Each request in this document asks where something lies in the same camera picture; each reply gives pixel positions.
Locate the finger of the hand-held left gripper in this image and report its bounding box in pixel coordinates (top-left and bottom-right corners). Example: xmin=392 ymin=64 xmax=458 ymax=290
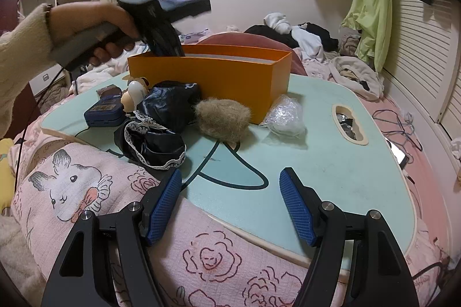
xmin=151 ymin=16 xmax=187 ymax=58
xmin=142 ymin=15 xmax=163 ymax=54

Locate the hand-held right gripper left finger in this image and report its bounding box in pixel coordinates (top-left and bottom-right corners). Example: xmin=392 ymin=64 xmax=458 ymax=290
xmin=40 ymin=168 xmax=184 ymax=307

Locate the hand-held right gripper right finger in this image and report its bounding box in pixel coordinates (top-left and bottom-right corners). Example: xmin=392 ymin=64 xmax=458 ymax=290
xmin=279 ymin=167 xmax=420 ymax=307

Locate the cartoon figure toy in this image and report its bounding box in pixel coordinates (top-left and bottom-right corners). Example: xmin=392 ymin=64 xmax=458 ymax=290
xmin=120 ymin=77 xmax=151 ymax=111

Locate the orange box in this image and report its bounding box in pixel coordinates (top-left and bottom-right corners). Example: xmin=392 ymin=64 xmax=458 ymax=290
xmin=128 ymin=44 xmax=292 ymax=125

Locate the black lace cloth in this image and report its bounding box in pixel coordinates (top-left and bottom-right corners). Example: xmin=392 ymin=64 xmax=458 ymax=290
xmin=114 ymin=80 xmax=202 ymax=171

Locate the small brown packet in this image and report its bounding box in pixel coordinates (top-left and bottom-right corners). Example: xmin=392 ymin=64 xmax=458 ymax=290
xmin=97 ymin=86 xmax=121 ymax=99

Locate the clear plastic bag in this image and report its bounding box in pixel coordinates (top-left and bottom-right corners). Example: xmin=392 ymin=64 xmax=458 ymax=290
xmin=258 ymin=94 xmax=307 ymax=139

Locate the blue case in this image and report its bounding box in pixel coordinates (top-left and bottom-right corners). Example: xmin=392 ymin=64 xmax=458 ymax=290
xmin=84 ymin=94 xmax=126 ymax=128

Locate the beige fur ball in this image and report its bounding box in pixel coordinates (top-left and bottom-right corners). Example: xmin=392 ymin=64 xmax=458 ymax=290
xmin=194 ymin=97 xmax=252 ymax=143

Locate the person's left hand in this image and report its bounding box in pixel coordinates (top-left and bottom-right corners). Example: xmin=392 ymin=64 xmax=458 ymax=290
xmin=48 ymin=2 xmax=139 ymax=67

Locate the white purple packet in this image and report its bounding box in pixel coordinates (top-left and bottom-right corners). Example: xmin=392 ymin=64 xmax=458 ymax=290
xmin=180 ymin=30 xmax=209 ymax=43

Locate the mint cartoon lap desk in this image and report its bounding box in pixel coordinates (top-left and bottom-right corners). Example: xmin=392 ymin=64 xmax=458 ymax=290
xmin=39 ymin=71 xmax=418 ymax=268

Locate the white fleece garment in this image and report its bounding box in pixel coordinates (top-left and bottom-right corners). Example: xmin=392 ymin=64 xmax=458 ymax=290
xmin=72 ymin=64 xmax=130 ymax=92

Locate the red cushion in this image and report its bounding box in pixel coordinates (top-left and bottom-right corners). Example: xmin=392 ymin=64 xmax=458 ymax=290
xmin=200 ymin=33 xmax=307 ymax=75

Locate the black crumpled garment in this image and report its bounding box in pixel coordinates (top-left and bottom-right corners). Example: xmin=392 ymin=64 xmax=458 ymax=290
xmin=244 ymin=24 xmax=299 ymax=48
xmin=306 ymin=22 xmax=339 ymax=52

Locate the white hooded garment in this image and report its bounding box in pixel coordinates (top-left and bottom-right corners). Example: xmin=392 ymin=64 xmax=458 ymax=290
xmin=264 ymin=12 xmax=292 ymax=36

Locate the pink floral quilt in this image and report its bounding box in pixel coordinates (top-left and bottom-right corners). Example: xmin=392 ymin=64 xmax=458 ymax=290
xmin=0 ymin=120 xmax=361 ymax=307

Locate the white drawer cabinet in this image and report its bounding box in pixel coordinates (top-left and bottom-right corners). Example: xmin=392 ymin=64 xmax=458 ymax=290
xmin=29 ymin=66 xmax=71 ymax=95

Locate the smartphone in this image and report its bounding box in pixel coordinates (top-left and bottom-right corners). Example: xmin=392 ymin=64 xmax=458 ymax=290
xmin=385 ymin=138 xmax=409 ymax=171

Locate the white crumpled garment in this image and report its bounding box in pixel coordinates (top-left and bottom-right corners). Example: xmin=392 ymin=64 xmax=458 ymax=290
xmin=292 ymin=26 xmax=326 ymax=63

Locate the cream crumpled garment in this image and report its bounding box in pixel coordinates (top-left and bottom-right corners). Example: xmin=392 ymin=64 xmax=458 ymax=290
xmin=328 ymin=56 xmax=385 ymax=101

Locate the grey fluffy garment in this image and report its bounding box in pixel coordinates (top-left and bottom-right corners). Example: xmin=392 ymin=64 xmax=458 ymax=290
xmin=339 ymin=33 xmax=371 ymax=57

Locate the white louvered closet door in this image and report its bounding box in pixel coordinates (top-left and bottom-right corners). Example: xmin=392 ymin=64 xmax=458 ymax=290
xmin=382 ymin=0 xmax=461 ymax=149

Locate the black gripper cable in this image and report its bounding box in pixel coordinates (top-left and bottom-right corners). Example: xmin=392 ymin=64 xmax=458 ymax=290
xmin=14 ymin=66 xmax=69 ymax=187

